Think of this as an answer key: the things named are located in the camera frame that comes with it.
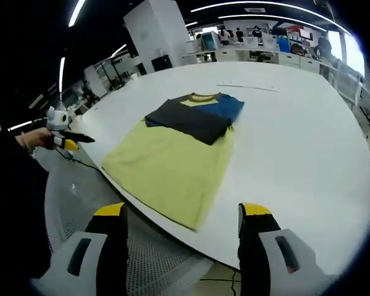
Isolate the light blue display cabinet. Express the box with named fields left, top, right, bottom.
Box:
left=201, top=30, right=221, bottom=50

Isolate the yellow blue grey garment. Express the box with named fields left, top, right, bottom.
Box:
left=101, top=91, right=245, bottom=232

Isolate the white square pillar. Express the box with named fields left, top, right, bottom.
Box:
left=123, top=0, right=191, bottom=67

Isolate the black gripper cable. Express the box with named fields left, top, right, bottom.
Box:
left=55, top=147, right=105, bottom=172

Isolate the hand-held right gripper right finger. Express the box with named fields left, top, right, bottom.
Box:
left=237, top=202, right=337, bottom=296

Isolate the person's left hand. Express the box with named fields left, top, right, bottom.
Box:
left=17, top=128, right=61, bottom=152

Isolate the black cabinet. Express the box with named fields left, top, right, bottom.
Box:
left=150, top=54, right=173, bottom=72

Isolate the white counter cabinet row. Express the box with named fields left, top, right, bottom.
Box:
left=181, top=43, right=337, bottom=73

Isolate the grey mesh office chair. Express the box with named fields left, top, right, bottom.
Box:
left=44, top=168, right=216, bottom=296

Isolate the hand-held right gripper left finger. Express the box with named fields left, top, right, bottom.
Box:
left=30, top=202, right=130, bottom=296

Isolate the white template strip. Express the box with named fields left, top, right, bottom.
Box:
left=216, top=82, right=280, bottom=93

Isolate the black floor cable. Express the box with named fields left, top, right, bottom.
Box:
left=200, top=269, right=243, bottom=296

